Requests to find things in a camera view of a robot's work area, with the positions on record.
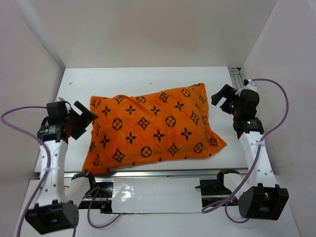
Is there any orange patterned pillowcase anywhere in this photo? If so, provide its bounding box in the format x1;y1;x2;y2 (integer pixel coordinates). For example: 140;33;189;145
82;83;226;174

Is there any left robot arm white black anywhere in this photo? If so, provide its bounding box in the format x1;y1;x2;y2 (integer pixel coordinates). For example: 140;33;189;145
24;101;98;235

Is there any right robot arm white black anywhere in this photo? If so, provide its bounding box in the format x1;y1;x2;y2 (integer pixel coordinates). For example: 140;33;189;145
211;82;289;221

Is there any white cover plate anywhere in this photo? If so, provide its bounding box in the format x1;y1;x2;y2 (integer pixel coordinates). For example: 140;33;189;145
111;177;202;214

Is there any aluminium side rail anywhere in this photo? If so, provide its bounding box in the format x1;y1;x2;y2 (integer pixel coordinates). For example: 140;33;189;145
228;68;243;89

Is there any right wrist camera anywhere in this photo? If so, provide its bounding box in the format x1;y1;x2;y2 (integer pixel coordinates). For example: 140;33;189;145
235;79;257;96

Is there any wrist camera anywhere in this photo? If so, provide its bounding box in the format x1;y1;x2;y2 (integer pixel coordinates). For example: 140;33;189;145
46;97;71;119
235;79;257;96

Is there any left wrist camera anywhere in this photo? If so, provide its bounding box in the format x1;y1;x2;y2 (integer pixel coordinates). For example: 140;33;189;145
46;97;71;119

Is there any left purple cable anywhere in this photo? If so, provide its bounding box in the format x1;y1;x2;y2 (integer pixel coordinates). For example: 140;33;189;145
1;106;124;237

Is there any purple cable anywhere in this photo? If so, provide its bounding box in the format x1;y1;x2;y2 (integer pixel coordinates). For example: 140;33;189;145
201;78;289;224
1;106;124;237

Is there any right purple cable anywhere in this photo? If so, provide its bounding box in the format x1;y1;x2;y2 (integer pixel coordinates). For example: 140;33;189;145
201;78;289;224

